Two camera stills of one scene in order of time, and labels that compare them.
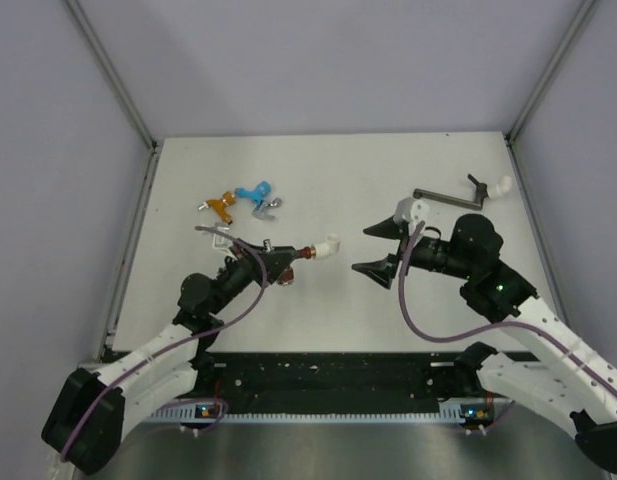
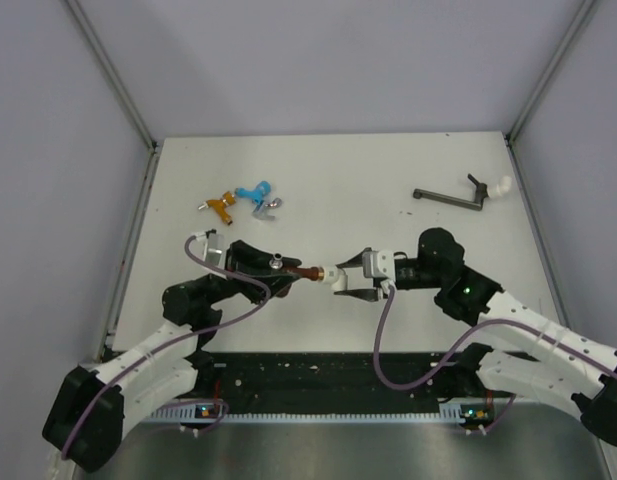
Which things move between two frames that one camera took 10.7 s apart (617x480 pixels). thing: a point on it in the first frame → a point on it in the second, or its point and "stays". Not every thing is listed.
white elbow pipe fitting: x=331 y=246 → x=337 y=278
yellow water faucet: x=220 y=205 stays
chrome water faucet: x=260 y=209 stays
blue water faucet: x=262 y=189 stays
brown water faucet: x=287 y=276 → x=316 y=273
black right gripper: x=384 y=270 → x=364 y=294
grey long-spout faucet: x=453 y=200 stays
